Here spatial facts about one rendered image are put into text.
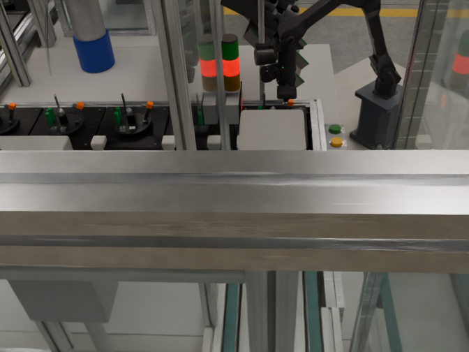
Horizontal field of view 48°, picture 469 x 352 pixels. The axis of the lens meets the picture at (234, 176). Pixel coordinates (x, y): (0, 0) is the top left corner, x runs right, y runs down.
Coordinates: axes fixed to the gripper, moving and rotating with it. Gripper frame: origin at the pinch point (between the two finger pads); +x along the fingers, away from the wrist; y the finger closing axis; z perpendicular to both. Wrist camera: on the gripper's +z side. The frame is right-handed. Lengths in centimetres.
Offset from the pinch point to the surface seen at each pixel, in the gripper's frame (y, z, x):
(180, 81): 78, 19, -56
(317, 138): 5.9, -11.0, 14.5
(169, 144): 11.9, 38.9, 12.8
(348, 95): -33.9, -26.8, 24.2
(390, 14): -274, -96, 108
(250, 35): -23.1, 12.2, -8.7
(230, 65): 21.4, 16.2, -23.8
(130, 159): 132, 11, -88
